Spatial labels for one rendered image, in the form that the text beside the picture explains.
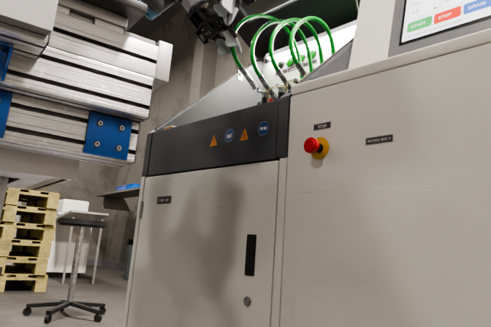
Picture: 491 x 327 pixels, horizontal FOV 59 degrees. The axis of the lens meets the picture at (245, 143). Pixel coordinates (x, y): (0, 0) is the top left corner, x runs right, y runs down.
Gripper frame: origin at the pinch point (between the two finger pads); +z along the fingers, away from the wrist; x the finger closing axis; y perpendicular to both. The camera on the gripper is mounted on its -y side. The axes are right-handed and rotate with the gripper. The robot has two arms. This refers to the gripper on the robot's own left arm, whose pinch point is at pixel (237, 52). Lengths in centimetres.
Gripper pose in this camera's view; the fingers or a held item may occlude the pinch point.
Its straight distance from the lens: 151.1
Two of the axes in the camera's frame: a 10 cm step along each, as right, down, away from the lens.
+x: 5.3, -3.7, -7.6
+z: 6.2, 7.8, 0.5
